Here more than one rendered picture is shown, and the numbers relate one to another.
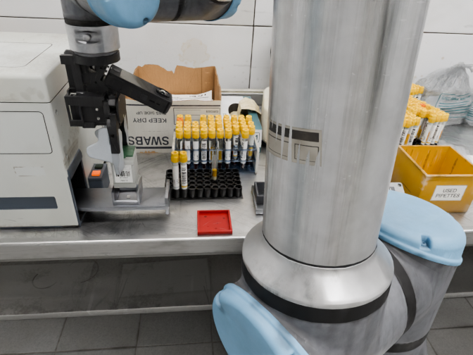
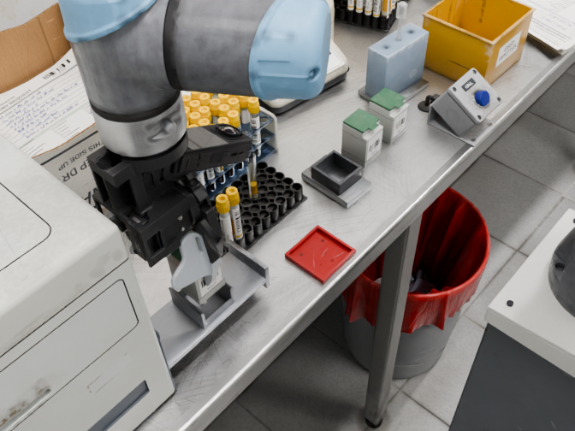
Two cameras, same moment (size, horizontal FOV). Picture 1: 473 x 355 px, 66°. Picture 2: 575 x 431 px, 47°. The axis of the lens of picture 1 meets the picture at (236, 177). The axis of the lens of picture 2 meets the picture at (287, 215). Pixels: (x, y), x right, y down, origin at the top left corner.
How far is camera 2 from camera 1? 49 cm
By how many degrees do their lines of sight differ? 32
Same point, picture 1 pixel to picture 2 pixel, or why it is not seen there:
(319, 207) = not seen: outside the picture
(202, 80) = (47, 38)
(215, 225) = (326, 256)
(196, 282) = not seen: hidden behind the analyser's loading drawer
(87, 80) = (148, 185)
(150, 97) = (232, 150)
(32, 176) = (114, 377)
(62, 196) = (155, 369)
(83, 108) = (162, 230)
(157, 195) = (234, 272)
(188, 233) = (311, 290)
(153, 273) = not seen: hidden behind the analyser
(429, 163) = (453, 15)
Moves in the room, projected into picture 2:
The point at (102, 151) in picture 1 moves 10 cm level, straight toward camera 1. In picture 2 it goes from (192, 268) to (281, 304)
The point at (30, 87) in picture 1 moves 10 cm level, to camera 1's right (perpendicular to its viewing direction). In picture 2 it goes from (103, 255) to (202, 195)
